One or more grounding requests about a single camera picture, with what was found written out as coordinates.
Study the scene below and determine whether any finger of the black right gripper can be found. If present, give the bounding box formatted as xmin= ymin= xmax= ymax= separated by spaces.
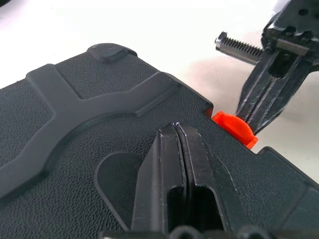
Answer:
xmin=250 ymin=46 xmax=310 ymax=136
xmin=236 ymin=51 xmax=278 ymax=126

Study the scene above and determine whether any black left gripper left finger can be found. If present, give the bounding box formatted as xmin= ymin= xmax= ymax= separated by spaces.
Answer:
xmin=130 ymin=122 xmax=188 ymax=235

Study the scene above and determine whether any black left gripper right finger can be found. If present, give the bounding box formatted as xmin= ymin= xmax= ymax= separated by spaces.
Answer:
xmin=176 ymin=123 xmax=248 ymax=233

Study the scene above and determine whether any orange case latch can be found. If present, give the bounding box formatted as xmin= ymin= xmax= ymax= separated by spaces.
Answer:
xmin=211 ymin=111 xmax=258 ymax=149

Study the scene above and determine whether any black plastic tool case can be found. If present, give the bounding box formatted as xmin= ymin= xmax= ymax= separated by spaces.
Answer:
xmin=0 ymin=42 xmax=319 ymax=239

